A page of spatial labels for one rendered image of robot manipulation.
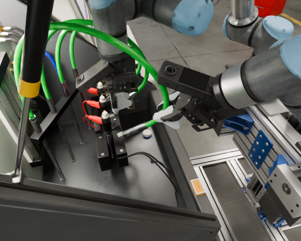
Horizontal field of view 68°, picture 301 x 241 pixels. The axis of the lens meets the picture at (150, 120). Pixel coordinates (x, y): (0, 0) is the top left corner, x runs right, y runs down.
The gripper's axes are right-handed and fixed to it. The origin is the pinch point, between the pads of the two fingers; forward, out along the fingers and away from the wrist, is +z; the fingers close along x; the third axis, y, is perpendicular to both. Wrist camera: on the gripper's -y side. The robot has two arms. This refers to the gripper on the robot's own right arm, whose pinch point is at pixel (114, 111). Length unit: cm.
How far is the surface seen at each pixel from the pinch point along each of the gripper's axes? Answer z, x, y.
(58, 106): 2.9, 10.6, -17.8
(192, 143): 113, 67, 68
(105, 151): 15.0, -2.7, -5.2
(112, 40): -27.2, -10.7, 1.4
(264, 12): 92, 293, 291
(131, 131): -2.0, -11.8, 3.3
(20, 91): -33.1, -32.5, -9.9
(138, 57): -23.9, -12.6, 5.9
